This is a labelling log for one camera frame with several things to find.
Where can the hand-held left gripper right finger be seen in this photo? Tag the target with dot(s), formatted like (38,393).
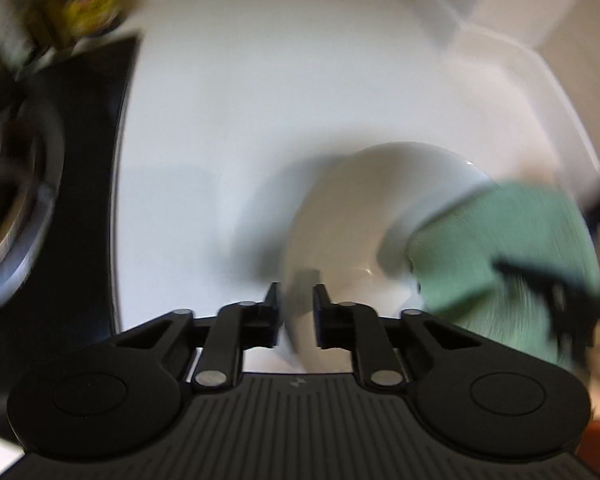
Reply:
(321,315)

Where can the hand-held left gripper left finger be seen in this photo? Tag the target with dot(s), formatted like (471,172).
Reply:
(274,310)

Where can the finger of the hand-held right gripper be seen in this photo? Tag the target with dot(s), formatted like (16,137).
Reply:
(530,271)

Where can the green towel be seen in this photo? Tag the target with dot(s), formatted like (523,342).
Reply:
(480,240)

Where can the white bowl grey swirl pattern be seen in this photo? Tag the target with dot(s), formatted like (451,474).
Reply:
(360,220)

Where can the black glass gas stove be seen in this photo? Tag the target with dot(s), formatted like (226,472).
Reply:
(85,185)

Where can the metal gas burner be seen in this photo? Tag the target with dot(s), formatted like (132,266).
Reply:
(25,200)

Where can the yellow label sauce jar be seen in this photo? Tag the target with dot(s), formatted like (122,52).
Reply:
(90,5)

